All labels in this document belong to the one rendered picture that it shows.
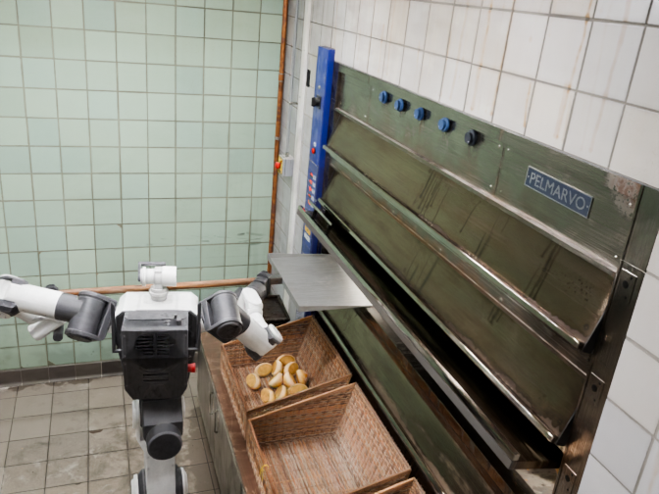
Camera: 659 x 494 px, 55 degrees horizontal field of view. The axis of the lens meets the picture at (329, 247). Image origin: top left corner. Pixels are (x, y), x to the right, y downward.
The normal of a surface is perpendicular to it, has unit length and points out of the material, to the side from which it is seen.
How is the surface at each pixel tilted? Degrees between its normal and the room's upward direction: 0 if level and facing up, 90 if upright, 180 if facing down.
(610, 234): 90
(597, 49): 90
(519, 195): 89
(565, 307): 70
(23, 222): 90
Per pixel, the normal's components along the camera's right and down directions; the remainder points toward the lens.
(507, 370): -0.85, -0.28
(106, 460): 0.09, -0.92
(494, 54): -0.94, 0.04
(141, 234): 0.32, 0.39
